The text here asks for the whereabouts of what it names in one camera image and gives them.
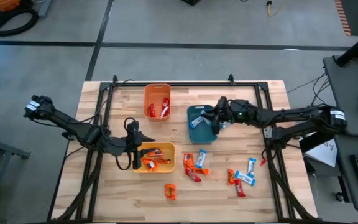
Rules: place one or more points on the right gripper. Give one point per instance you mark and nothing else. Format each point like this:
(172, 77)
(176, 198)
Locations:
(238, 115)

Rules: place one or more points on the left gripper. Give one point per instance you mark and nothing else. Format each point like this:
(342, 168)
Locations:
(121, 147)

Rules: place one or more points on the red KitKat candy bar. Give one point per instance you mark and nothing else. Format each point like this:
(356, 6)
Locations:
(166, 102)
(164, 112)
(240, 188)
(194, 176)
(152, 111)

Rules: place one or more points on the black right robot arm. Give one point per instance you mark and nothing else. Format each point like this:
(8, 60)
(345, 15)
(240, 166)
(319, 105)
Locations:
(291, 116)

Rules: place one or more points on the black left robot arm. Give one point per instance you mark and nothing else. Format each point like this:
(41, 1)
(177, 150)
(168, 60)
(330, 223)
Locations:
(73, 126)

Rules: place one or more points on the dark grey plastic basket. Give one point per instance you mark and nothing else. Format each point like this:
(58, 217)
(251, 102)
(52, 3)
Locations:
(202, 135)

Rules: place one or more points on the yellow plastic basket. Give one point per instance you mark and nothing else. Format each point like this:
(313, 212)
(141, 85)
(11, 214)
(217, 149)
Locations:
(169, 147)

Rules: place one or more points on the orange plastic basket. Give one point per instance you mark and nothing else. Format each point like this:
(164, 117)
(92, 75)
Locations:
(157, 93)

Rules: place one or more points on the small red tag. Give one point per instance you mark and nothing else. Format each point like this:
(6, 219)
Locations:
(263, 161)

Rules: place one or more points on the white paper sheet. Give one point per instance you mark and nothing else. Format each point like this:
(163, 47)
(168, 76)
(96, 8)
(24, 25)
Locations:
(325, 154)

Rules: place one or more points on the dark grey desk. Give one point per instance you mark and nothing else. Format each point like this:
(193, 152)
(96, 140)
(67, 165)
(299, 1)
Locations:
(346, 93)
(346, 186)

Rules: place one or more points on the black metal pole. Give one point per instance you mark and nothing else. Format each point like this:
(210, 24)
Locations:
(356, 46)

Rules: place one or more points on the orange vacuum cleaner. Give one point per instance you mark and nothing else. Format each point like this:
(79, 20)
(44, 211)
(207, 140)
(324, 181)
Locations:
(2, 4)

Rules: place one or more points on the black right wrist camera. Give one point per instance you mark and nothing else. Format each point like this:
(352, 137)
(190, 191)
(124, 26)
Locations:
(222, 102)

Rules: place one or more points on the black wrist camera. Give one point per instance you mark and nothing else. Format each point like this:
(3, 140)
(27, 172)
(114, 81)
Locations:
(133, 129)
(222, 102)

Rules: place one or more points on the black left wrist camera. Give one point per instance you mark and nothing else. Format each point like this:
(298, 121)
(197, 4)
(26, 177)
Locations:
(133, 129)

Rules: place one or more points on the black frame clamp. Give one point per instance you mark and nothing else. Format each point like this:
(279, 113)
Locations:
(231, 79)
(115, 79)

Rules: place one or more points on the black aluminium table frame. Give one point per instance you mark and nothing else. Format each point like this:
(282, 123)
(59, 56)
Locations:
(182, 84)

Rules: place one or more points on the silver metal bracket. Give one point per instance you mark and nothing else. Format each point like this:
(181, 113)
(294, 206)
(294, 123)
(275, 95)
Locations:
(268, 133)

